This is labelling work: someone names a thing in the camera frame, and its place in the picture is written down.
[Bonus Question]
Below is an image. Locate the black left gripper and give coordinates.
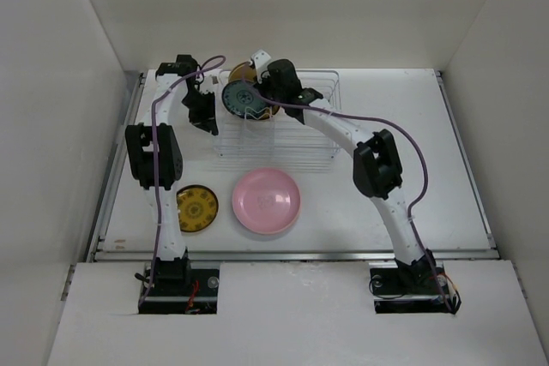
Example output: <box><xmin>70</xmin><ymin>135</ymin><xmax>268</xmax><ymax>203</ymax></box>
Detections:
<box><xmin>182</xmin><ymin>89</ymin><xmax>219</xmax><ymax>136</ymax></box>

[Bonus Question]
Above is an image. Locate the large yellow patterned plate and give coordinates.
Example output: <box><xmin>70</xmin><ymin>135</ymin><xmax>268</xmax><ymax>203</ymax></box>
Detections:
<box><xmin>228</xmin><ymin>62</ymin><xmax>256</xmax><ymax>84</ymax></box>

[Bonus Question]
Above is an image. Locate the blue floral green plate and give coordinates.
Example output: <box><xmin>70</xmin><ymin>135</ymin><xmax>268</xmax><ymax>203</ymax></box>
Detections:
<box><xmin>221</xmin><ymin>81</ymin><xmax>270</xmax><ymax>120</ymax></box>

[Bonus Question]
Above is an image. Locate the small yellow patterned plate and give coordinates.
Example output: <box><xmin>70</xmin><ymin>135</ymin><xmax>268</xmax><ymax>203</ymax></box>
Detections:
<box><xmin>176</xmin><ymin>184</ymin><xmax>219</xmax><ymax>234</ymax></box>

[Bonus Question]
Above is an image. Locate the pink plastic plate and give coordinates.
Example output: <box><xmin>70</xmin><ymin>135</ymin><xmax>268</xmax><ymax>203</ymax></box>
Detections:
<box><xmin>232</xmin><ymin>167</ymin><xmax>301</xmax><ymax>236</ymax></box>

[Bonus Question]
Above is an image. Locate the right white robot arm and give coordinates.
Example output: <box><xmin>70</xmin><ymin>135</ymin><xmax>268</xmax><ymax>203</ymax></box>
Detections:
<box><xmin>250</xmin><ymin>51</ymin><xmax>434</xmax><ymax>292</ymax></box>

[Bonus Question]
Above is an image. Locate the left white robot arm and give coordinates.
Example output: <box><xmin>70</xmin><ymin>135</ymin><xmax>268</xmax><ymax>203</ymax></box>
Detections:
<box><xmin>124</xmin><ymin>54</ymin><xmax>226</xmax><ymax>261</ymax></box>

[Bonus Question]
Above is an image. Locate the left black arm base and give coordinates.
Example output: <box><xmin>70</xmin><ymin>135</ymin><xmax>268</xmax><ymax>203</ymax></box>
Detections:
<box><xmin>135</xmin><ymin>257</ymin><xmax>220</xmax><ymax>315</ymax></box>

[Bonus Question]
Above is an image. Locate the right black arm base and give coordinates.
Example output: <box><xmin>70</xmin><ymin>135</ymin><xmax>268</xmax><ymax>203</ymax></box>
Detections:
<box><xmin>368</xmin><ymin>251</ymin><xmax>462</xmax><ymax>315</ymax></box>

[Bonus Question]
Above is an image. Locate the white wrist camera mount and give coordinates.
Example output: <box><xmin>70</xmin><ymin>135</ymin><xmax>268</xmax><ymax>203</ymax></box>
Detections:
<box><xmin>249</xmin><ymin>49</ymin><xmax>272</xmax><ymax>84</ymax></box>

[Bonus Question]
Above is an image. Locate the white wire dish rack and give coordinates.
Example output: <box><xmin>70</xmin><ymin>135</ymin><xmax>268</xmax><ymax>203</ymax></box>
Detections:
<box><xmin>213</xmin><ymin>69</ymin><xmax>341</xmax><ymax>171</ymax></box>

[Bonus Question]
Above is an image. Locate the aluminium table frame rail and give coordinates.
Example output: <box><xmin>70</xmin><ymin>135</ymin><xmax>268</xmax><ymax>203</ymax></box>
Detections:
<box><xmin>59</xmin><ymin>69</ymin><xmax>528</xmax><ymax>303</ymax></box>

